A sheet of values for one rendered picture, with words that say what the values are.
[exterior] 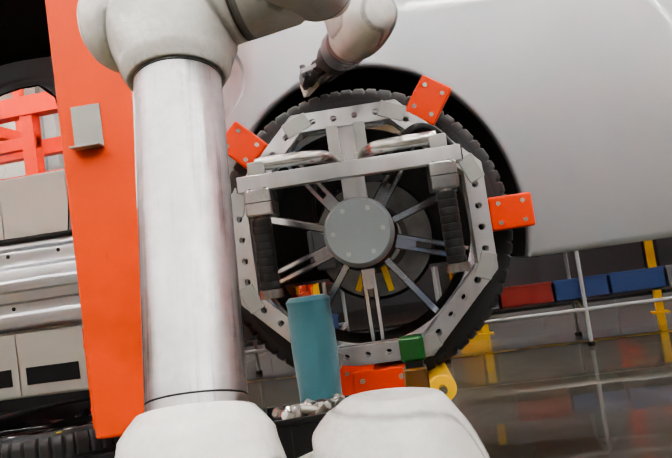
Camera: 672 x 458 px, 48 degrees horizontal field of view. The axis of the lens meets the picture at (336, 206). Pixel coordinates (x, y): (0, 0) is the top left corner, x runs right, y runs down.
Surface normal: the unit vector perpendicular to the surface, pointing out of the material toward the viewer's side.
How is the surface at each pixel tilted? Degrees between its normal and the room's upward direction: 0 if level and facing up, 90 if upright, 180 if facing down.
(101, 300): 90
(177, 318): 72
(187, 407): 34
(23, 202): 90
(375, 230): 90
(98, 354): 90
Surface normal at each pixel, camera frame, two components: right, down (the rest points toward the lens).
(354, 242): -0.07, -0.07
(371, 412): -0.37, -0.70
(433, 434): 0.30, -0.61
